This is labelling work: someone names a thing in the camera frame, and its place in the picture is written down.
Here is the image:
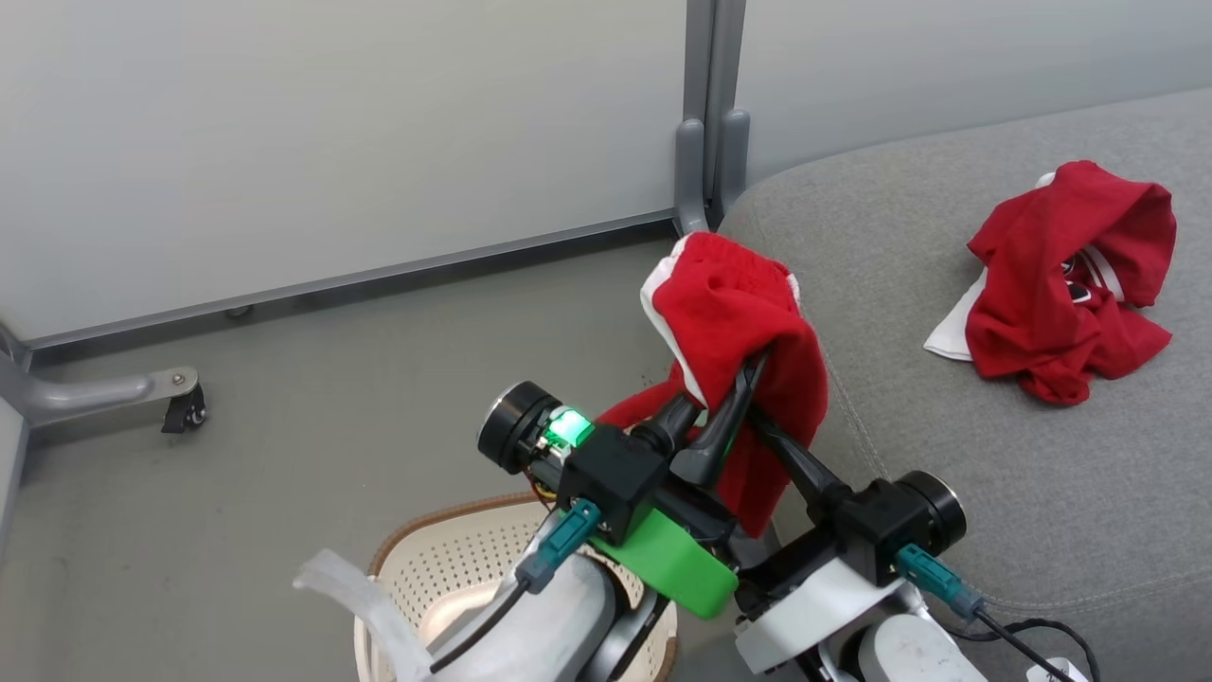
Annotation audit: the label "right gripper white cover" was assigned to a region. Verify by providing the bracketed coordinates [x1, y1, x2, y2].
[734, 410, 912, 675]

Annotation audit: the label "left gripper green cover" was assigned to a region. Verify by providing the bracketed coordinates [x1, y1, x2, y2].
[587, 351, 768, 620]

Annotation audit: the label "red shorts with white stripe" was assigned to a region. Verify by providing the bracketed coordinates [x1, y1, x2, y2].
[595, 230, 830, 539]

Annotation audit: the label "red and white shirt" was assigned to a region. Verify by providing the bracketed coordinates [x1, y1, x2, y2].
[923, 159, 1179, 407]

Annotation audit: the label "grey fabric sofa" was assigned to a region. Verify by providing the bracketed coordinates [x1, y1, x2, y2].
[717, 88, 1212, 682]

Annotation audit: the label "white perforated laundry basket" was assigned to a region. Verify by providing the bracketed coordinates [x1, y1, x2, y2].
[353, 493, 680, 682]

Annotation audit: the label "translucent white plastic strip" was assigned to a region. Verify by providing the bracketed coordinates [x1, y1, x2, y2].
[292, 549, 433, 682]

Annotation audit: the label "black caster wheel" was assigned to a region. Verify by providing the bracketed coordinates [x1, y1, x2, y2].
[161, 384, 208, 436]

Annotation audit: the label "grey partition leg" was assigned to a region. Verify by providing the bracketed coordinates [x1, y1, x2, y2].
[0, 327, 202, 429]

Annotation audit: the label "left camera cable teal plug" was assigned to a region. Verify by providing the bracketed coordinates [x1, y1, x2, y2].
[428, 499, 603, 675]

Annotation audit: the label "camera cable teal plug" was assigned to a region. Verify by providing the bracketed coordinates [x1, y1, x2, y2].
[428, 499, 603, 675]
[895, 543, 1105, 682]

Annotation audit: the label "right camera cable teal plug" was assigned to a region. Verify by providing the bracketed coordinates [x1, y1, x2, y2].
[895, 543, 1105, 682]

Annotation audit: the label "grey partition post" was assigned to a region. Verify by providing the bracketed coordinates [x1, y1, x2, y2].
[674, 0, 752, 238]

